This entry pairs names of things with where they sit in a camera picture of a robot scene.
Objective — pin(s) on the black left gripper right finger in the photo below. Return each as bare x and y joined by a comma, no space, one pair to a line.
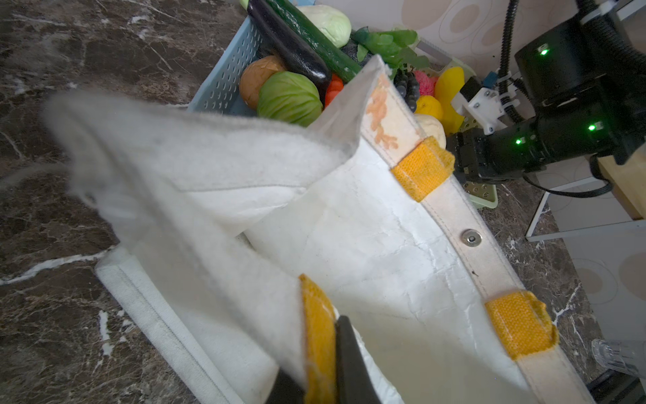
353,368

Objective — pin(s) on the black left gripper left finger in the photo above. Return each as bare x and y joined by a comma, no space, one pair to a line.
285,390

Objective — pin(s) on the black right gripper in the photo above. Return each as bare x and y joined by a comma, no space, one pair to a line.
503,156

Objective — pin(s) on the white canvas grocery bag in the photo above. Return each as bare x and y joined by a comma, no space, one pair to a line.
243,242

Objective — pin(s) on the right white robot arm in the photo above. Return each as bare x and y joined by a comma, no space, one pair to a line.
576,90

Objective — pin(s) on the wooden two tier shelf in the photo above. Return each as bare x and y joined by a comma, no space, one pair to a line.
621,210

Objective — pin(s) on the white cauliflower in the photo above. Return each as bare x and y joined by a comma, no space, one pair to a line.
432,127

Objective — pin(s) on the yellow papaya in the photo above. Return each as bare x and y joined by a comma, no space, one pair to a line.
447,87

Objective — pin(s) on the yellow orange citrus fruit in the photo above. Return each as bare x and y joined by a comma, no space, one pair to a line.
428,105

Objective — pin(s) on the pink dragon fruit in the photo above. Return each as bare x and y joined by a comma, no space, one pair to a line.
427,84

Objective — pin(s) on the pale green plastic basket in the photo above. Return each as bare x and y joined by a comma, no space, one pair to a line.
481,195

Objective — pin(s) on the dark grape bunch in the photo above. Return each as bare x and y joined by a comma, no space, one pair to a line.
409,89

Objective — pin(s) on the green leafy vegetable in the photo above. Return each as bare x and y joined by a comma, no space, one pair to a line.
395,47

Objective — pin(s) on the long green cucumber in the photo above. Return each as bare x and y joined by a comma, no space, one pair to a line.
337,61

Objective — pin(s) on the red orange pepper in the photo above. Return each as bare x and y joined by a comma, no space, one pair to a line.
335,87

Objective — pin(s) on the pale white green squash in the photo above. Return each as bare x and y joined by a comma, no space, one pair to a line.
334,24

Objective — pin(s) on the clear plastic cup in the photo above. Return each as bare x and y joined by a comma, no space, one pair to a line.
625,356

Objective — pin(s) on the dark purple eggplant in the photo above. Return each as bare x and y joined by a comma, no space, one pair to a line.
296,53

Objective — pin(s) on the green cabbage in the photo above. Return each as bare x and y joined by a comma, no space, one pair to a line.
291,98

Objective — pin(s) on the brown round potato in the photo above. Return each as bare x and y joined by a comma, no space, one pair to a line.
255,76

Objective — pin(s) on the light blue plastic basket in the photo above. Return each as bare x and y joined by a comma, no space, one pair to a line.
220,92

